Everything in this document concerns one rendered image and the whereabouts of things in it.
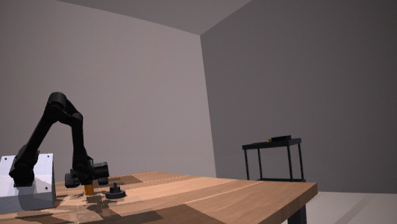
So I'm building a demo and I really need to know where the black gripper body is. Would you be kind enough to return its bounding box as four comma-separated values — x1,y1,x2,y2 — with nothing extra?
65,173,109,188

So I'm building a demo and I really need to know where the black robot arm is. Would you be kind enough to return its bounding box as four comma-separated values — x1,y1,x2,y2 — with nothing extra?
8,92,110,187

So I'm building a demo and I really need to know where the orange tapered knob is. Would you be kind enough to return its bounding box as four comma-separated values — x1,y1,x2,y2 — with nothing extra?
84,183,94,195

